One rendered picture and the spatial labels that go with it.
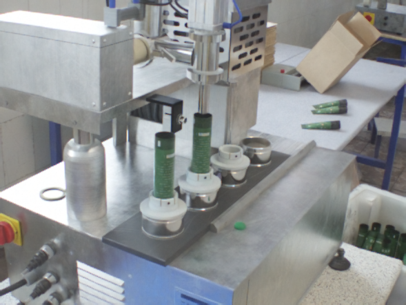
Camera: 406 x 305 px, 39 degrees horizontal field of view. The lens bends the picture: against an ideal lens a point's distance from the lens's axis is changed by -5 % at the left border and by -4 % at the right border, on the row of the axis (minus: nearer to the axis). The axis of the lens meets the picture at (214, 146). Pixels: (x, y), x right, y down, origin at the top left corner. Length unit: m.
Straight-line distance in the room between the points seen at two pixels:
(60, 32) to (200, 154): 0.30
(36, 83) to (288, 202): 0.49
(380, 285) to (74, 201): 0.73
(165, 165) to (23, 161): 1.99
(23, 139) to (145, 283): 1.94
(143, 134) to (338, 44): 1.50
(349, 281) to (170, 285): 0.58
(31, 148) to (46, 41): 1.94
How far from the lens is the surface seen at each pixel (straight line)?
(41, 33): 0.95
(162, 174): 0.89
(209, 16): 0.90
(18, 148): 2.80
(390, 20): 5.28
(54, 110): 0.96
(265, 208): 1.06
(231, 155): 1.08
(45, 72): 0.96
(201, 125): 0.96
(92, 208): 0.99
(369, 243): 1.93
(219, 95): 1.14
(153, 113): 1.26
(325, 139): 2.18
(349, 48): 2.61
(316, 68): 2.69
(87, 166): 0.96
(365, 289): 1.37
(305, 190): 1.14
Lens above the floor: 1.52
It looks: 22 degrees down
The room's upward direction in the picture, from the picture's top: 3 degrees clockwise
